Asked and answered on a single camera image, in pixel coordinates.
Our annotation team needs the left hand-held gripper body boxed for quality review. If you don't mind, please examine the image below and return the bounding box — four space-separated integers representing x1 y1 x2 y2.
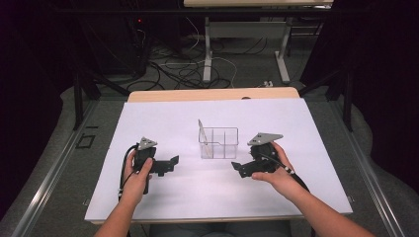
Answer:
132 135 159 196

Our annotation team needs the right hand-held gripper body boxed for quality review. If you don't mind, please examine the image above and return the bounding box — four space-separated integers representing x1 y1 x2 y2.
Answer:
246 131 285 176

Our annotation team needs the clear plastic organizer box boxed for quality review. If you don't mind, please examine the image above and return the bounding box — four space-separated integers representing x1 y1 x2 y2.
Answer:
197 126 240 160

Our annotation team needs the person's left hand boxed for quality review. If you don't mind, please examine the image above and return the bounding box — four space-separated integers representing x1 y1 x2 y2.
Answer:
120 149 155 207

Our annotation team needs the person's right hand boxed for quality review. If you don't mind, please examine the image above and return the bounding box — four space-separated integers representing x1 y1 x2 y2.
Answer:
251 141 309 202

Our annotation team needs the white table sheet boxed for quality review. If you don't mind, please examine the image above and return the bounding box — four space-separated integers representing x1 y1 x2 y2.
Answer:
84 97 354 222

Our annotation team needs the wooden table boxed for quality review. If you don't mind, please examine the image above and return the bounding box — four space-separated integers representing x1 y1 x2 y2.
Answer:
84 86 354 225

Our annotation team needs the black metal stand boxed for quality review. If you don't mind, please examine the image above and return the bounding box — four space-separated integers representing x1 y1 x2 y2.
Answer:
71 63 130 131
297 60 356 133

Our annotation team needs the black computer tower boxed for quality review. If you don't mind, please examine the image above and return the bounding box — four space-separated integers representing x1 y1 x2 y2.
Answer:
97 14 151 78

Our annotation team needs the white-framed desk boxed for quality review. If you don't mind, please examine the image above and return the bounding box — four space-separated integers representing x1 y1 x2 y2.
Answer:
183 0 334 85

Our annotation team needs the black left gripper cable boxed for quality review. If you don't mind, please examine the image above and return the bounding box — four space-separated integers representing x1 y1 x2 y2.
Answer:
117 143 140 202

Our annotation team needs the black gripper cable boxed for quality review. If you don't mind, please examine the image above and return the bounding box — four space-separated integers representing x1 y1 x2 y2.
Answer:
259 152 311 194
117 143 140 202

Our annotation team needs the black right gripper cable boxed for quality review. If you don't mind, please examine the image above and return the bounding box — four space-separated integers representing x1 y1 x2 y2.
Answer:
259 152 311 194

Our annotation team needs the tangle of black floor cables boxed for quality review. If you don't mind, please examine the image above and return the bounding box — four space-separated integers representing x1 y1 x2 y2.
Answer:
126 34 269 92

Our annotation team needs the white floor cable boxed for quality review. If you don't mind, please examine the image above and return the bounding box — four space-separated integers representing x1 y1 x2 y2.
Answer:
184 16 239 89

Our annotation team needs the grey floor rail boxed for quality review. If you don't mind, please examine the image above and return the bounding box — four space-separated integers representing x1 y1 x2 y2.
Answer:
9 98 100 237
329 98 407 237

